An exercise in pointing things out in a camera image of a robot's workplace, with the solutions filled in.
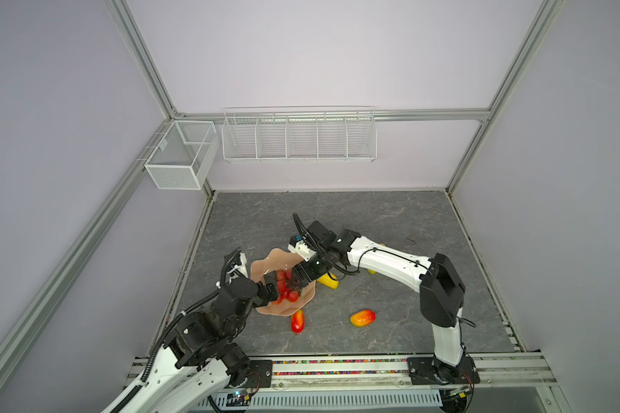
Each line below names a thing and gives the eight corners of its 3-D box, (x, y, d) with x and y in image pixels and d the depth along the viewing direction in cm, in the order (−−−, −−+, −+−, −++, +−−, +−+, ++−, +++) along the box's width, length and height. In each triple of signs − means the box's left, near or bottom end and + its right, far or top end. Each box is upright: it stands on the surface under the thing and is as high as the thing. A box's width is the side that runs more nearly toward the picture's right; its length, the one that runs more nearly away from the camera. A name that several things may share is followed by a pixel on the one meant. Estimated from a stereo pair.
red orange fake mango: (352, 329, 83) (353, 326, 81) (348, 317, 86) (349, 314, 83) (376, 322, 84) (377, 319, 82) (371, 311, 87) (372, 307, 84)
